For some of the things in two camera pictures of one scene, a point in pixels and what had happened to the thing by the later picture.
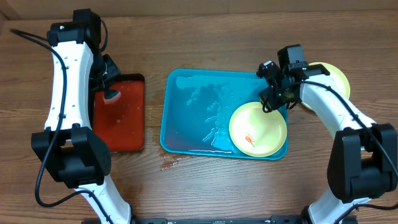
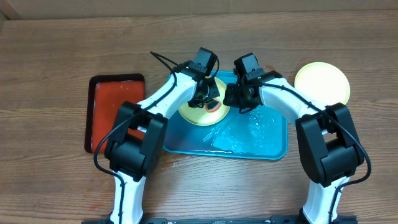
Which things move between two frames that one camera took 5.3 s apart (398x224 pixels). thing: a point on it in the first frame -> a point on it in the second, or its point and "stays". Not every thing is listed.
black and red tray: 122,124 stays
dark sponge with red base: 111,96 -> 212,106
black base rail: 272,220 stays
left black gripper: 114,71 -> 214,92
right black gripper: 270,102 -> 232,101
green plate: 256,133 -> 206,106
